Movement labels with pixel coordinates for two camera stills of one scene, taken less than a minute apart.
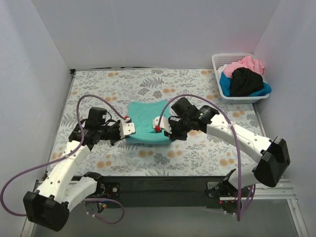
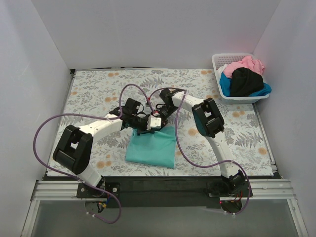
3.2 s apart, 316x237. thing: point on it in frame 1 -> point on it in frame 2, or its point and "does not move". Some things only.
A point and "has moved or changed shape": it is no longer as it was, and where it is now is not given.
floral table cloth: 209,152 does not move
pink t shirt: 247,61 does not move
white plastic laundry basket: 221,59 does not move
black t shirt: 245,82 does not move
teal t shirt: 143,112 has moved or changed shape
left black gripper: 116,131 -> 142,131
